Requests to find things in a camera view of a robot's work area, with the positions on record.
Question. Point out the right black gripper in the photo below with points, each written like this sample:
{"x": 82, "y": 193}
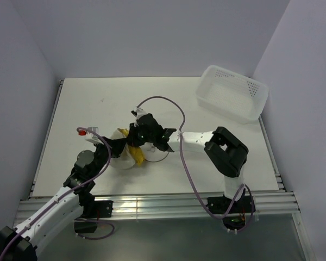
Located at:
{"x": 132, "y": 140}

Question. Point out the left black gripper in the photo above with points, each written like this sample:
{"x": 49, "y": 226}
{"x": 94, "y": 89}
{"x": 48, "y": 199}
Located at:
{"x": 116, "y": 145}

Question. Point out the yellow bra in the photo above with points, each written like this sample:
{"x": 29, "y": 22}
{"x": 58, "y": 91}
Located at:
{"x": 136, "y": 152}

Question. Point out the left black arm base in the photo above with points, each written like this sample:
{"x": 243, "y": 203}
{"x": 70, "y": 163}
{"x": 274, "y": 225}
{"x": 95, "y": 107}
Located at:
{"x": 96, "y": 210}

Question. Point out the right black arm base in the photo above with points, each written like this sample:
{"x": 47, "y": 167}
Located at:
{"x": 220, "y": 204}

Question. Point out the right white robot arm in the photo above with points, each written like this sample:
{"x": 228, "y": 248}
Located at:
{"x": 225, "y": 150}

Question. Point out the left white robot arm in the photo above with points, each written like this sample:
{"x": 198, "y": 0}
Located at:
{"x": 73, "y": 200}

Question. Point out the white plastic basket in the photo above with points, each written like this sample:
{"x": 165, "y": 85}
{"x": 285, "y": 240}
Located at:
{"x": 231, "y": 94}

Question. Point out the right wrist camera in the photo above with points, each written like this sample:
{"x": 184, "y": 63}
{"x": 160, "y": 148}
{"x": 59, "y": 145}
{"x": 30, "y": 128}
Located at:
{"x": 138, "y": 113}

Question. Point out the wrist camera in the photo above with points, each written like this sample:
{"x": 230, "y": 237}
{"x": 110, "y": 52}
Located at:
{"x": 90, "y": 137}
{"x": 138, "y": 113}

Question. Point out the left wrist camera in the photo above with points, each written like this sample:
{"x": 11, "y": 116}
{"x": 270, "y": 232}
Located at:
{"x": 90, "y": 137}

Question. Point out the aluminium rail frame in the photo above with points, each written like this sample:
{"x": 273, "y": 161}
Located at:
{"x": 161, "y": 189}

